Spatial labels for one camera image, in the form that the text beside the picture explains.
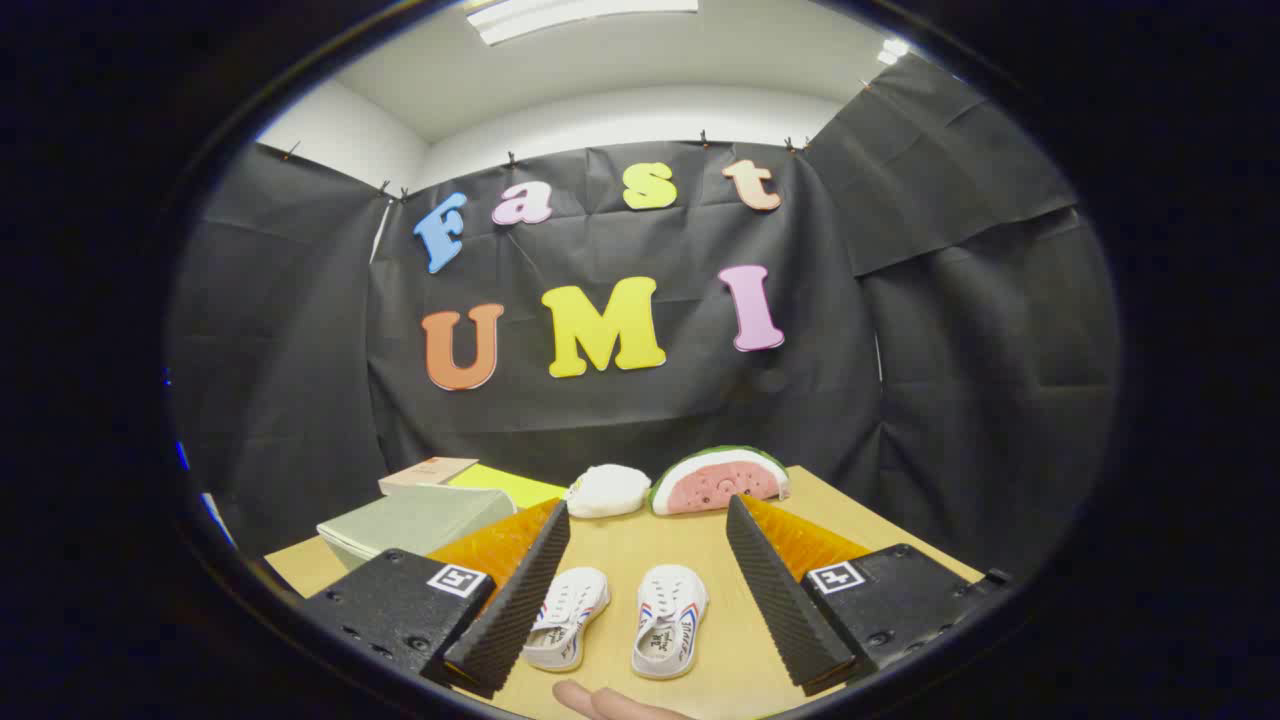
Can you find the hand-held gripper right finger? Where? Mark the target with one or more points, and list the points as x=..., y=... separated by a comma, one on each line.
x=780, y=600

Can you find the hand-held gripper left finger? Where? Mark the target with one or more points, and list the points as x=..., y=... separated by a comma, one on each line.
x=520, y=610

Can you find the white canvas shoe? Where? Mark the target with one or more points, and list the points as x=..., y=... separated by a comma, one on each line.
x=572, y=615
x=668, y=620

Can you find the fabric storage box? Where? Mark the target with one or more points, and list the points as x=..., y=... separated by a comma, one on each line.
x=410, y=520

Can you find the yellow book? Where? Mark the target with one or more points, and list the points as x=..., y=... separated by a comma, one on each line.
x=510, y=485

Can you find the watermelon slice plush toy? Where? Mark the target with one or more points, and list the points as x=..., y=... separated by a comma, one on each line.
x=715, y=485

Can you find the white plush toy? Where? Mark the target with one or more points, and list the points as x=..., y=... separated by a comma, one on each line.
x=608, y=490

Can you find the beige book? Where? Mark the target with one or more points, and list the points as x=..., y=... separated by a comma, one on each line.
x=425, y=472

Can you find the black backdrop cloth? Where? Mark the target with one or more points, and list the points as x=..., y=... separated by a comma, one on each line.
x=640, y=410

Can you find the ceiling light panel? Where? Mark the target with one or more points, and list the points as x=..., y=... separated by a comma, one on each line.
x=580, y=15

